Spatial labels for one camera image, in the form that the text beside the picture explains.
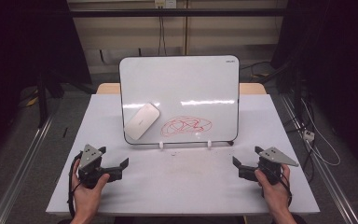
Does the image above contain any white power strip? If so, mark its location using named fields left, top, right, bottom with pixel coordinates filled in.
left=302, top=129, right=316, bottom=142

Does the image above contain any wooden table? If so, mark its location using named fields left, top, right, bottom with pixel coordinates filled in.
left=96, top=82, right=268, bottom=96

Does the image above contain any black floor cable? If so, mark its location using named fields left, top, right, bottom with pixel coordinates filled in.
left=240, top=60, right=273, bottom=79

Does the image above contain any black metal stand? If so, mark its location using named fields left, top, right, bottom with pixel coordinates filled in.
left=36, top=69, right=65, bottom=129

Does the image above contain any person's right hand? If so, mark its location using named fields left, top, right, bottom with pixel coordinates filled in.
left=255, top=164, right=293, bottom=217

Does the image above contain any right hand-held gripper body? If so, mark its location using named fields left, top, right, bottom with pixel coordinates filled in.
left=258, top=147, right=299, bottom=186

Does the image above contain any metal floor rail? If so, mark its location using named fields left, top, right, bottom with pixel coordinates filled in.
left=0, top=115, right=56, bottom=224
left=279, top=94, right=358, bottom=224

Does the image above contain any black curtain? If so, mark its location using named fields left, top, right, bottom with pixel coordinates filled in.
left=0, top=0, right=93, bottom=169
left=269, top=0, right=358, bottom=180

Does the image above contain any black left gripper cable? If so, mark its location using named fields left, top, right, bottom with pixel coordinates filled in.
left=67, top=152, right=83, bottom=218

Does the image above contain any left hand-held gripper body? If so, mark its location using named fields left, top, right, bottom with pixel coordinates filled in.
left=77, top=144, right=106, bottom=189

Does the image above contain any black hanging wall cable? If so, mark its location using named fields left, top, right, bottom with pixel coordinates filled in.
left=158, top=7, right=168, bottom=57

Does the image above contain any thin yellow wall pipe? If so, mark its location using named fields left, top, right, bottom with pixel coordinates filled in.
left=184, top=0, right=190, bottom=56

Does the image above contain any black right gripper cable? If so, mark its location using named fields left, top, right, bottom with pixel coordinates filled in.
left=280, top=174, right=293, bottom=208

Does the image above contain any white board eraser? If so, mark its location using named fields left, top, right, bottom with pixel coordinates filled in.
left=123, top=102, right=161, bottom=141

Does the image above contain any person's left hand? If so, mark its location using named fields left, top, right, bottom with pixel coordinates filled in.
left=71, top=160, right=111, bottom=218

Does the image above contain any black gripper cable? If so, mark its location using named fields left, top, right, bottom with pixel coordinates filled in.
left=67, top=152, right=83, bottom=218
left=280, top=174, right=293, bottom=208

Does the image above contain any white floor cable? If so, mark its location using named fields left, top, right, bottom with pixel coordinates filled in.
left=300, top=98, right=342, bottom=167

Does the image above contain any black horizontal bar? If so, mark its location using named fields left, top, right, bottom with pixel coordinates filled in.
left=69, top=8, right=288, bottom=18

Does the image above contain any white board with black edge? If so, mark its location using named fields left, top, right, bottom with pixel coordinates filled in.
left=118, top=55, right=241, bottom=146

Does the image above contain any white wall socket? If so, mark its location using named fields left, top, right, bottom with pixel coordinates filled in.
left=154, top=0, right=177, bottom=9

